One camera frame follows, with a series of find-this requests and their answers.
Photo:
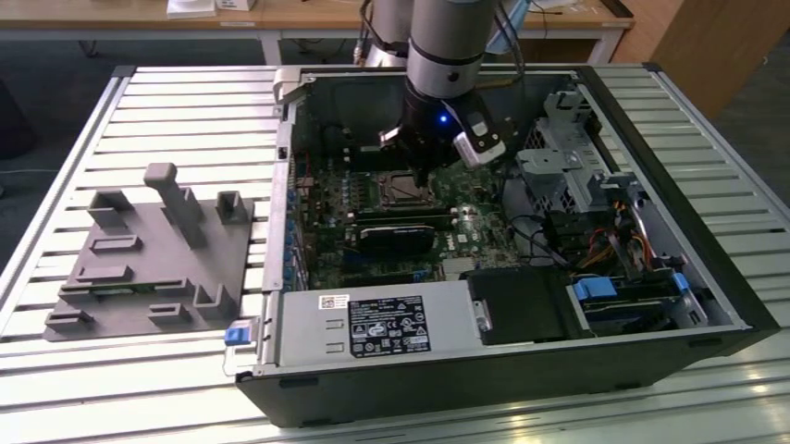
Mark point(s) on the small white box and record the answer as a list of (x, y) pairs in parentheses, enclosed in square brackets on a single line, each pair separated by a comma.
[(235, 3)]

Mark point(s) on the small silver heatsink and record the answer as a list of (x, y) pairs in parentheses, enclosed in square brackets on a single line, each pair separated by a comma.
[(459, 267)]

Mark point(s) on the wooden desk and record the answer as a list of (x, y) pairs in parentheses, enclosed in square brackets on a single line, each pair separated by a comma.
[(123, 20)]

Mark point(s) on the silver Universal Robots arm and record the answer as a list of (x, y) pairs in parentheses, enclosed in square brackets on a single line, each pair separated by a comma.
[(447, 46)]

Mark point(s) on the grey parts rack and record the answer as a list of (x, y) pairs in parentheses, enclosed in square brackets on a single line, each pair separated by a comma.
[(153, 259)]

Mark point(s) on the wooden cabinet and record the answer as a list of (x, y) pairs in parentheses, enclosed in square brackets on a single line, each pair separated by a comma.
[(715, 51)]

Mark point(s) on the grey metal drive cage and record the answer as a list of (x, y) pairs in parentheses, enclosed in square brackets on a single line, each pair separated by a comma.
[(555, 180)]

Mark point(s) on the black plastic air shroud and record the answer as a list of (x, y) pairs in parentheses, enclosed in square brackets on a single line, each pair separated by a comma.
[(524, 300)]

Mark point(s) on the silver power supply unit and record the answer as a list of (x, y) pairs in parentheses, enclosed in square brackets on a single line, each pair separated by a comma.
[(296, 324)]

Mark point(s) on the black open PC case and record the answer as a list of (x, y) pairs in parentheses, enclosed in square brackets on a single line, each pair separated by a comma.
[(432, 393)]

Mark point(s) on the hard disk in blue carrier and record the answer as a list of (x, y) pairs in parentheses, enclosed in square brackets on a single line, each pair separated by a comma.
[(594, 289)]

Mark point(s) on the black RAM slot bank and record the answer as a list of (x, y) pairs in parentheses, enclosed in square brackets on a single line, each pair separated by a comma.
[(364, 159), (400, 217)]

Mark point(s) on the small blue bay latch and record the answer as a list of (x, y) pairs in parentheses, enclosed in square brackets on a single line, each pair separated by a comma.
[(679, 283)]

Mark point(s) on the blue and silver case latch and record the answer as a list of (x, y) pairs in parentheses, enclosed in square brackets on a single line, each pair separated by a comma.
[(239, 332)]

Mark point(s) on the pale blue teach pendant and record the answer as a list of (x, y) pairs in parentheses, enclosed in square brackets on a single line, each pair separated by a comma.
[(520, 14)]

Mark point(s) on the green RAM stick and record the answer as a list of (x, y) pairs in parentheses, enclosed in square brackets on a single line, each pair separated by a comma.
[(123, 290)]

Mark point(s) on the green motherboard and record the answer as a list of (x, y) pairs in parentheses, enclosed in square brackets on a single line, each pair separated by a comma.
[(475, 222)]

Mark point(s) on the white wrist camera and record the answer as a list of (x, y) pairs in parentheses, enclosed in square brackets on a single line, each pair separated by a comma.
[(482, 141)]

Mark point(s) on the CPU socket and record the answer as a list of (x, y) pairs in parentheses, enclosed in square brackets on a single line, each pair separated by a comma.
[(383, 205)]

